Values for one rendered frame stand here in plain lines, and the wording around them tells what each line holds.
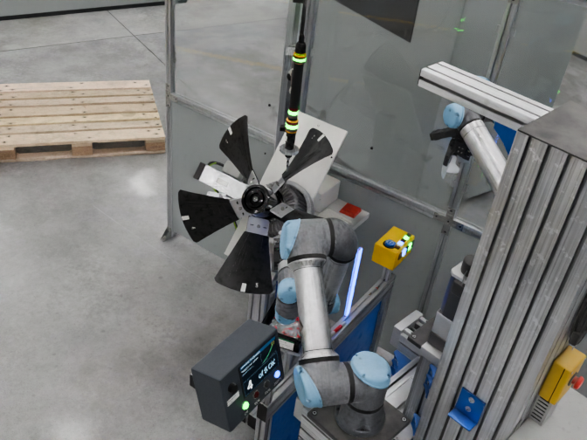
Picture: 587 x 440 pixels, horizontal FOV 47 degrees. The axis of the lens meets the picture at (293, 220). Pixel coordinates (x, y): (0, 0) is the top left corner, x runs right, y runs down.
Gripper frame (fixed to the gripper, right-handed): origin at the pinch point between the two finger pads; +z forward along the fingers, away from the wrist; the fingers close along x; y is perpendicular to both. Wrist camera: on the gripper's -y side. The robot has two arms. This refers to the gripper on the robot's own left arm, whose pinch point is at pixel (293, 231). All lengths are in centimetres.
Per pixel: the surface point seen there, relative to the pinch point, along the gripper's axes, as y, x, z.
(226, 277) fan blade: 25.4, 18.1, -4.0
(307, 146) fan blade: -6.4, -20.4, 27.3
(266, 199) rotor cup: 9.6, -7.0, 11.1
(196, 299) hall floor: 53, 113, 87
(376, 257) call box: -33.5, 20.2, 8.9
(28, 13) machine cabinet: 263, 83, 496
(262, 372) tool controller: 11, 1, -67
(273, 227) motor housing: 7.3, 10.4, 16.8
